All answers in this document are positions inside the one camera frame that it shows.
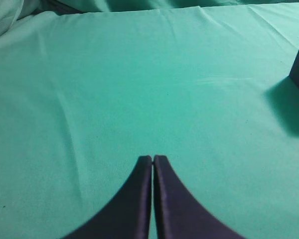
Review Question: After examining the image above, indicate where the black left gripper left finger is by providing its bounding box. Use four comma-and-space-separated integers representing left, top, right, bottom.
65, 156, 152, 239

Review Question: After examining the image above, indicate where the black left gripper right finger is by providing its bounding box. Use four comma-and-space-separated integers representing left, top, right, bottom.
153, 155, 243, 239

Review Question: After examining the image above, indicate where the green cloth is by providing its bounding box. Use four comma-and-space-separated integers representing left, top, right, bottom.
0, 2, 299, 239

